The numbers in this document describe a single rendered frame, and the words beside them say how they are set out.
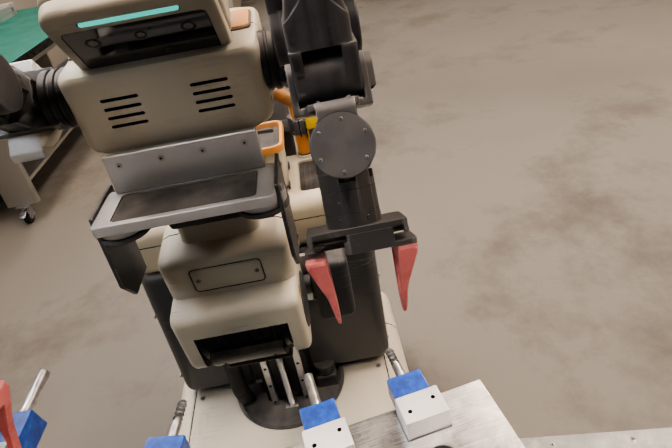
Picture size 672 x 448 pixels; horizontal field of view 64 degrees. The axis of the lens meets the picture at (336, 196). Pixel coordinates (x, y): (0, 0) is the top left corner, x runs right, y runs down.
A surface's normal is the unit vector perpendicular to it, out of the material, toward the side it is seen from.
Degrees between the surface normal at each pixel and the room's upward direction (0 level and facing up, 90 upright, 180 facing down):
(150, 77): 98
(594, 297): 0
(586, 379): 0
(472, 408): 0
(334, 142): 65
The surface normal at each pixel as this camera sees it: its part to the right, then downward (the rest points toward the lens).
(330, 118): 0.02, 0.08
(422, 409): -0.16, -0.85
